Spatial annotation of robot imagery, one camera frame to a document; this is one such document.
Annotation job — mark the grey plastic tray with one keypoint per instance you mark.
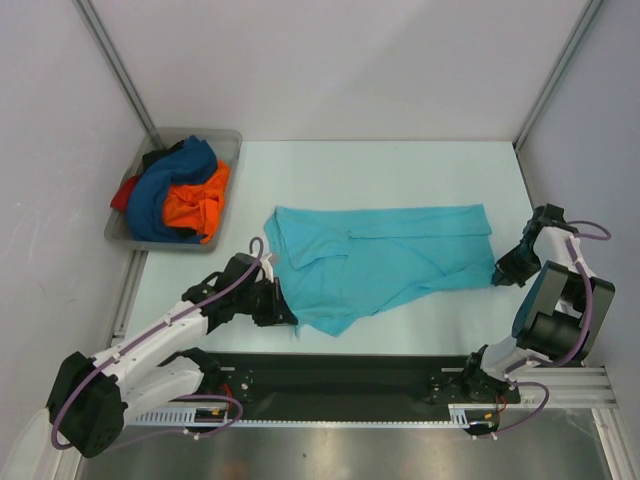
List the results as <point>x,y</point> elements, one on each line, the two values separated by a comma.
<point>226,144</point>

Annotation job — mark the white cable duct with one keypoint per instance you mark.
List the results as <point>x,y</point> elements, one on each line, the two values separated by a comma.
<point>192,417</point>

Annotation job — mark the orange t-shirt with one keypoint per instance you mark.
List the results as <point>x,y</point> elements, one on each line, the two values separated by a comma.
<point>198,207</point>

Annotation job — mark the red t-shirt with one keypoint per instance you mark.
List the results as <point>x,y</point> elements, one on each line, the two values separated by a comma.
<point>121,199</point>

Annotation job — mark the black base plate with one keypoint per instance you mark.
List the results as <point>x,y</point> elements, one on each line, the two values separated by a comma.
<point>320,388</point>

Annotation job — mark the black t-shirt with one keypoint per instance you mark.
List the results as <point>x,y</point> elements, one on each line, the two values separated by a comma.
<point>152,157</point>

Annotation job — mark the dark blue t-shirt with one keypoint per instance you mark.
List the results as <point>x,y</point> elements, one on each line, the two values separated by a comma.
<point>193,164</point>

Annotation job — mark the aluminium corner post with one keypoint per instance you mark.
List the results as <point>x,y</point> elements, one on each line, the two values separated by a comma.
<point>568,53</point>
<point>108,49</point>

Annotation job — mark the light blue t-shirt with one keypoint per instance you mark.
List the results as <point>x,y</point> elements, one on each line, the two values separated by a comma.
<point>336,267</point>

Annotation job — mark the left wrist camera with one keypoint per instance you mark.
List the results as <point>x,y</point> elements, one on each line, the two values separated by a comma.
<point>268,262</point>

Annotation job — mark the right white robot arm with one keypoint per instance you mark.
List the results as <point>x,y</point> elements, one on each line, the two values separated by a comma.
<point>560,316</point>

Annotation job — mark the right aluminium corner post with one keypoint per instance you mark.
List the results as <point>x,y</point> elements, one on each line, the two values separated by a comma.
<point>568,53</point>

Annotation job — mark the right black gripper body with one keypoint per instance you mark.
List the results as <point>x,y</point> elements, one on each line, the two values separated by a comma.
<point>516,261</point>

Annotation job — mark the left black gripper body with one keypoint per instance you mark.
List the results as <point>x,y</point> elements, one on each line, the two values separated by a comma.
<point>261,301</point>

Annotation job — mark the left aluminium corner post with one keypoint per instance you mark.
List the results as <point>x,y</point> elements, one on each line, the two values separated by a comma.
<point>108,49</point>

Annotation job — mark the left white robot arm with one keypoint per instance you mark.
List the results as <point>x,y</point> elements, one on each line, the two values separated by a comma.
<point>94,397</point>

